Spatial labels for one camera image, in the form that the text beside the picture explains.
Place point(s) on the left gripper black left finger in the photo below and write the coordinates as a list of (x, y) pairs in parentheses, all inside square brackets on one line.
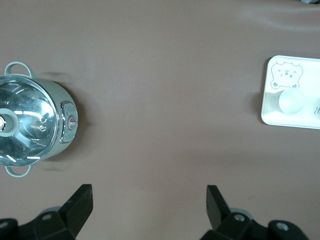
[(75, 212)]

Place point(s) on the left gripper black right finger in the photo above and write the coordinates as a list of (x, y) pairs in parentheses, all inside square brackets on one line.
[(220, 215)]

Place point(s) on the white IKEA cup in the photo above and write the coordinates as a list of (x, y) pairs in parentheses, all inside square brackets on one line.
[(291, 101)]

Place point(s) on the cream bear print tray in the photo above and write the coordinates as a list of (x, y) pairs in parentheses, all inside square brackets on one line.
[(280, 120)]

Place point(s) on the grey pot glass lid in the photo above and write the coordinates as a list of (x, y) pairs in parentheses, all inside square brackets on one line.
[(60, 95)]

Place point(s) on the brown table mat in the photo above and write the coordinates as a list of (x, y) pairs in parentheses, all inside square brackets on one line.
[(160, 100)]

